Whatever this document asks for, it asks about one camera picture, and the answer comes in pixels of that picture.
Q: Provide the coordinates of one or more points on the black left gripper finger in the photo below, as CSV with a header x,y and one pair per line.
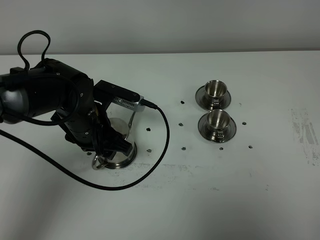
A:
x,y
115,143

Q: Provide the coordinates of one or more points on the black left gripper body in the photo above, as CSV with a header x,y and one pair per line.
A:
x,y
90,129

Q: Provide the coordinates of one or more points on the stainless steel teapot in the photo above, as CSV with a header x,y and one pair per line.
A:
x,y
117,160

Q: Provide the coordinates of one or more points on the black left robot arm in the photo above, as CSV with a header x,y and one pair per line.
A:
x,y
56,94

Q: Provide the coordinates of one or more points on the near stainless steel saucer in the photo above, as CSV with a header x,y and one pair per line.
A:
x,y
206,134

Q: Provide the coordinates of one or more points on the stainless steel saucer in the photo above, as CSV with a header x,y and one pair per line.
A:
x,y
209,103
206,134

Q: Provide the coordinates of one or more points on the far stainless steel saucer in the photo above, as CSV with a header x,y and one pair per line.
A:
x,y
209,103

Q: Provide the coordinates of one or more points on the near stainless steel teacup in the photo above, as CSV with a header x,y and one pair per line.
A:
x,y
217,122

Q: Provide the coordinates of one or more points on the stainless steel teacup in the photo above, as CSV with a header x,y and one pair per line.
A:
x,y
217,122
215,91

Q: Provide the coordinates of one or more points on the far stainless steel teacup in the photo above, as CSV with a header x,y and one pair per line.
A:
x,y
215,91

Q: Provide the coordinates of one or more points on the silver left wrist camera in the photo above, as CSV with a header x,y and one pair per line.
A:
x,y
106,92

